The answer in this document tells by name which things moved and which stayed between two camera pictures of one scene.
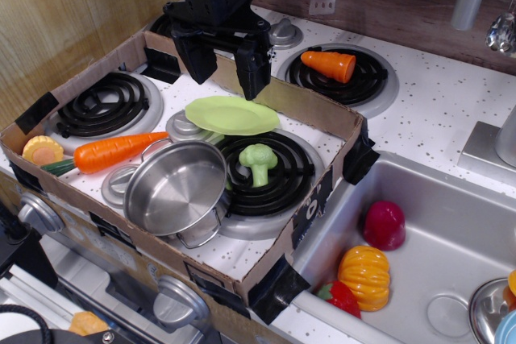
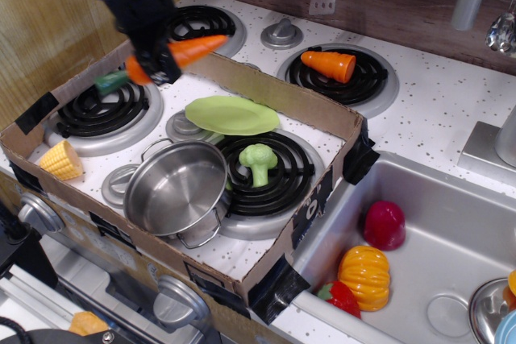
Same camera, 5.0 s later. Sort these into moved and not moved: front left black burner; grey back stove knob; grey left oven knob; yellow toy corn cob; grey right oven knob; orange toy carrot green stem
Moved: yellow toy corn cob; orange toy carrot green stem
Not moved: grey right oven knob; grey back stove knob; grey left oven knob; front left black burner
